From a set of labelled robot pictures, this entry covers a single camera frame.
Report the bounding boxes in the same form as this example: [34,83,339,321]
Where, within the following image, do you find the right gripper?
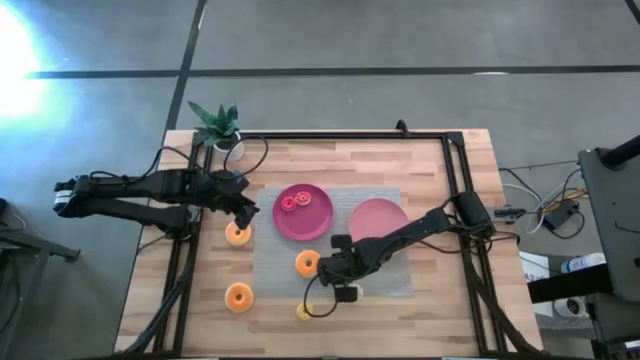
[318,233,369,303]

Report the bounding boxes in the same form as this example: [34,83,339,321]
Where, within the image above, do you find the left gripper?
[197,169,261,231]

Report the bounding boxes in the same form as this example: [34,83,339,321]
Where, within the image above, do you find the orange donut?
[223,282,255,315]

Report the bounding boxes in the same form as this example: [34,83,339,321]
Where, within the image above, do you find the grey woven placemat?
[252,187,415,300]

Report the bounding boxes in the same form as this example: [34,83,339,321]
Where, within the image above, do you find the magenta round plate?
[272,183,335,242]

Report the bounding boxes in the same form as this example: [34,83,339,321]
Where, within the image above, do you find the green plant in white pot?
[187,99,246,164]

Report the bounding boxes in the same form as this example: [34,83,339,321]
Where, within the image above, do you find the pink round plate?
[347,197,410,244]

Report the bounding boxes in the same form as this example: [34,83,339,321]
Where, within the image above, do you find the white cardboard box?
[518,251,551,284]

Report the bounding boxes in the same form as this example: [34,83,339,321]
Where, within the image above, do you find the black stand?
[0,197,81,264]

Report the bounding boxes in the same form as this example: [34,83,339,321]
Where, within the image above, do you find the white tape roll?
[552,296,590,319]

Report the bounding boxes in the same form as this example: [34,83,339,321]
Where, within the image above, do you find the black power adapter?
[542,199,581,231]

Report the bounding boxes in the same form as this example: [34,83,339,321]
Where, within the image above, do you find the black shelf board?
[527,263,614,305]

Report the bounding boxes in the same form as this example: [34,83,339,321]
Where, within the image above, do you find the white bottle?
[559,252,607,275]

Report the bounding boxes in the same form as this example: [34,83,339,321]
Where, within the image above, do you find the grey cart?
[577,144,640,304]

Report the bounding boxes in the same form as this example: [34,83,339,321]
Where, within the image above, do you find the black pole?
[599,133,640,170]

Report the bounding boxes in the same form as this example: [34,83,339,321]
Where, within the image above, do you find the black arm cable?
[89,133,270,186]
[302,272,344,319]

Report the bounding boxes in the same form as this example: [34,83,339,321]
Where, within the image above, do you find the black aluminium table frame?
[149,130,506,356]

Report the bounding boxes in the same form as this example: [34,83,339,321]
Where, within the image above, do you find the black cable bundle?
[119,249,194,356]
[462,249,539,356]

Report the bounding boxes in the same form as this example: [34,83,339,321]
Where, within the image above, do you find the yellow floor cables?
[542,187,589,214]

